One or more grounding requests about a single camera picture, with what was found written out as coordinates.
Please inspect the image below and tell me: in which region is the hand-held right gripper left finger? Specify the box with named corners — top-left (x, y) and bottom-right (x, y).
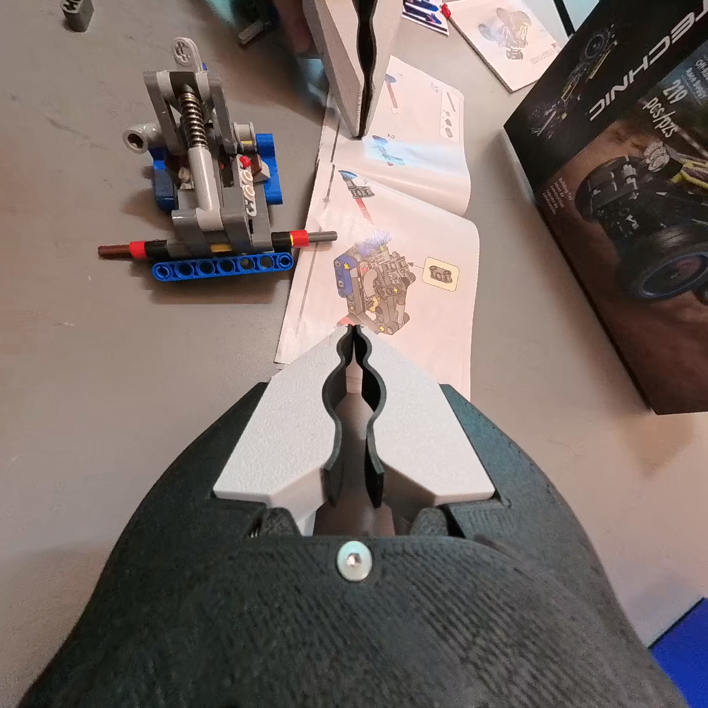
top-left (212, 324), bottom-right (355, 537)

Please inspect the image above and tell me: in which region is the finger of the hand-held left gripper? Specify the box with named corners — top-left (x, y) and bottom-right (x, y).
top-left (361, 0), bottom-right (405, 139)
top-left (302, 0), bottom-right (367, 138)

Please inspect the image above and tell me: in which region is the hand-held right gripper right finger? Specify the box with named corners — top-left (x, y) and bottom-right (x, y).
top-left (357, 324), bottom-right (496, 523)

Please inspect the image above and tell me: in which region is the lego vehicle assembly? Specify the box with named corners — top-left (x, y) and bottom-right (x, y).
top-left (98, 37), bottom-right (339, 283)

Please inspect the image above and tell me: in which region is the open lego instruction booklet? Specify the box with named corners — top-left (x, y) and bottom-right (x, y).
top-left (275, 54), bottom-right (481, 405)

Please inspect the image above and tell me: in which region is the black lego beam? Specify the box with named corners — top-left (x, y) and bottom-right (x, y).
top-left (62, 0), bottom-right (96, 33)

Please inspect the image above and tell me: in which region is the lego set box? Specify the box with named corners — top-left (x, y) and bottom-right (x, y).
top-left (503, 0), bottom-right (708, 416)

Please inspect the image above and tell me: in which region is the blue printed leaflet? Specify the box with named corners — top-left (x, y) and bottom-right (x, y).
top-left (401, 0), bottom-right (451, 37)

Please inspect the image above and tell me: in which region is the white printed paper sheet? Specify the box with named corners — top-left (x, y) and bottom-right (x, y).
top-left (447, 0), bottom-right (562, 94)

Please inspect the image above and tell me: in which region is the blue plastic bin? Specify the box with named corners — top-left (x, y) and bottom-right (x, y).
top-left (649, 596), bottom-right (708, 708)

